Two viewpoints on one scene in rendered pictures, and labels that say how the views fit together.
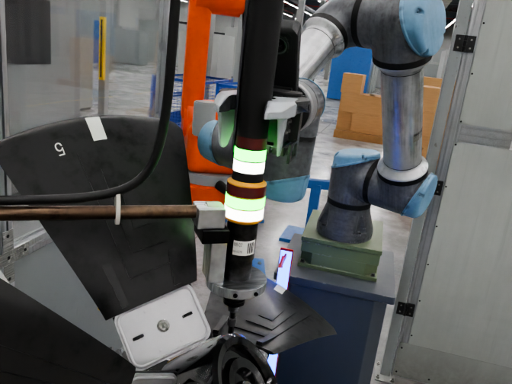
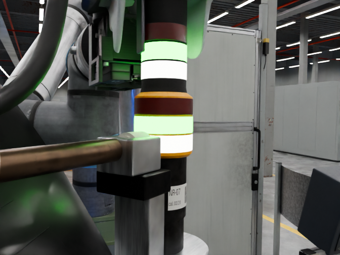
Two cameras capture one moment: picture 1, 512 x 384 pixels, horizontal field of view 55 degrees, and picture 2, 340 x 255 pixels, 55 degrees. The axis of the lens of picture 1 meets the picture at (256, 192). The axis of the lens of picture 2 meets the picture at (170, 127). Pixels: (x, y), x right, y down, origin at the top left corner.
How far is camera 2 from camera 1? 0.38 m
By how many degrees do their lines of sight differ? 38
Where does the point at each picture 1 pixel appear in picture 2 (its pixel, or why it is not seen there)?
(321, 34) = (70, 19)
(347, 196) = (94, 175)
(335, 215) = (86, 194)
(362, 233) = (111, 204)
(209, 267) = (149, 241)
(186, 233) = (73, 205)
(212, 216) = (149, 150)
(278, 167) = (92, 127)
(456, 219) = not seen: hidden behind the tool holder
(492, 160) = not seen: hidden behind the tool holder
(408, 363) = not seen: outside the picture
